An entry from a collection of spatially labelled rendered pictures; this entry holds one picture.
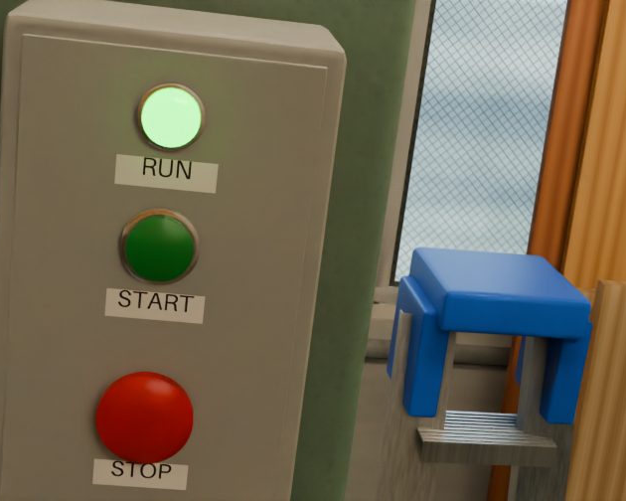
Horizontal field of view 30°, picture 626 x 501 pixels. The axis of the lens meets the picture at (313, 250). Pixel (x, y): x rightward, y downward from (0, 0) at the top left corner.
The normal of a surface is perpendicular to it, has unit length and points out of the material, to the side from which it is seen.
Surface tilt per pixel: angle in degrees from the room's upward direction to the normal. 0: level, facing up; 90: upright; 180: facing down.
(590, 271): 87
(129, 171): 90
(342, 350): 90
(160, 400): 81
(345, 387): 90
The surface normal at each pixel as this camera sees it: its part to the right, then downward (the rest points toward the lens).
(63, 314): 0.08, 0.30
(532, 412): 0.26, 0.17
